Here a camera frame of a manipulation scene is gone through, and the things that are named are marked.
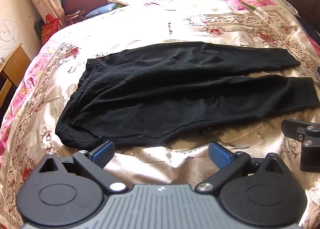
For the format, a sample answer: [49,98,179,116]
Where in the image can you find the floral bedspread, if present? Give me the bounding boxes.
[0,0,320,229]

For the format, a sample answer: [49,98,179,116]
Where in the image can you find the green bag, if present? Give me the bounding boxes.
[34,19,45,41]

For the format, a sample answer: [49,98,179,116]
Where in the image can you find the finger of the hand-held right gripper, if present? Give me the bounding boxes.
[281,118,320,172]

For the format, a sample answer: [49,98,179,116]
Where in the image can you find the blue pillow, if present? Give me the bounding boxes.
[84,3,127,19]

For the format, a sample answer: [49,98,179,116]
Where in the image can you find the black pants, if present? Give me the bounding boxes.
[55,41,320,149]

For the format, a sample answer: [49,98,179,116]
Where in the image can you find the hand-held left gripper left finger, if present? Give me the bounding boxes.
[36,140,129,196]

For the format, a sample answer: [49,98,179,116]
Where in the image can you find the brown handbag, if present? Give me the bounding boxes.
[64,10,87,22]

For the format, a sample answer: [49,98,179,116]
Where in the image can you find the red gift bag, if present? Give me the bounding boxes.
[41,15,61,45]

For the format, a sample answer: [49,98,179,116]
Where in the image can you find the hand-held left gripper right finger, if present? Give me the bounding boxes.
[194,141,286,196]

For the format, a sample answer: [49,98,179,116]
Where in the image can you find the wooden desk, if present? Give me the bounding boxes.
[0,43,32,121]

